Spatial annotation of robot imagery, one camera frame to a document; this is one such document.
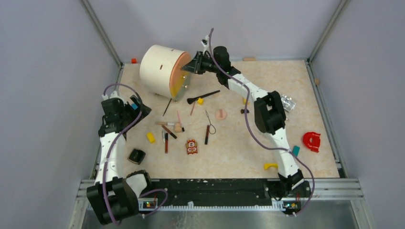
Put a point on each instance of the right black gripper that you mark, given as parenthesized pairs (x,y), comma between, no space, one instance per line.
(195,65)

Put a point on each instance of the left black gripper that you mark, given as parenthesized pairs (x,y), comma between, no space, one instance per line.
(138,113)

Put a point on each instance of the cream round drawer organizer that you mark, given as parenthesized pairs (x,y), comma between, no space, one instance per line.
(161,71)

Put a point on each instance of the thin black stick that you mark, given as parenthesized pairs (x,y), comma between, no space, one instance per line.
(167,106)

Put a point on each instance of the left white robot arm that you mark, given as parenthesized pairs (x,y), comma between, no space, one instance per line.
(114,196)

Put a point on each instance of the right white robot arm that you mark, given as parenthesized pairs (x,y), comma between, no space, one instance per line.
(269,113)

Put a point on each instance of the black makeup brush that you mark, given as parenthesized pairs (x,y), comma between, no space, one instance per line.
(192,100)

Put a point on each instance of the beige makeup sponge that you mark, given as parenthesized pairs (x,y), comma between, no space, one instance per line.
(177,127)

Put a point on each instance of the small blue block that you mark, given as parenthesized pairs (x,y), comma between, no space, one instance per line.
(134,106)

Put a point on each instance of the small yellow cube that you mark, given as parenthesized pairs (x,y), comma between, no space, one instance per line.
(200,101)

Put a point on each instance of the yellow wedge block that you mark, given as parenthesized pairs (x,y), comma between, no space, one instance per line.
(151,137)

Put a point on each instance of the nude concealer tube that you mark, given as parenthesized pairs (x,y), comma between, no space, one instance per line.
(165,123)

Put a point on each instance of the black compact case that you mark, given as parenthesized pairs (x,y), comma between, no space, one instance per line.
(136,156)

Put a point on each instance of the black hair loop tool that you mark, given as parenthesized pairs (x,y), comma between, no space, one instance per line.
(212,129)

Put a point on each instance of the pink thin brush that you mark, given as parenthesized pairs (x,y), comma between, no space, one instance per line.
(179,120)

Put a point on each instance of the pink round powder puff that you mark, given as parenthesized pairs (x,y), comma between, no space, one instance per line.
(220,114)

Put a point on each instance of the brown lipstick tube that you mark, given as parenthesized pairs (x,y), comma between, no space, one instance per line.
(169,131)

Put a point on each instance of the dark red lip gloss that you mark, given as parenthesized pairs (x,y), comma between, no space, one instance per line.
(207,135)

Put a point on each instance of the red owl number toy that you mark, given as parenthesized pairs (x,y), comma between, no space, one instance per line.
(191,146)

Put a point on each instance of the clear plastic wrapper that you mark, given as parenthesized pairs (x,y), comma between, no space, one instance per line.
(288,103)

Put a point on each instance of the yellow arch block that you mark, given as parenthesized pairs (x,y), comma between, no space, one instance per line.
(270,165)

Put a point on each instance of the teal block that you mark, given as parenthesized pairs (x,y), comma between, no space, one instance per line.
(296,150)

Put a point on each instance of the red horseshoe toy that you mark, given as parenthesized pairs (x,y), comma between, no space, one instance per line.
(312,141)

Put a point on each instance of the wooden peg at wall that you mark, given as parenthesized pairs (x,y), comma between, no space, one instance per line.
(249,59)

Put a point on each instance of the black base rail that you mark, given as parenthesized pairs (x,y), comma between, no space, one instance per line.
(227,192)

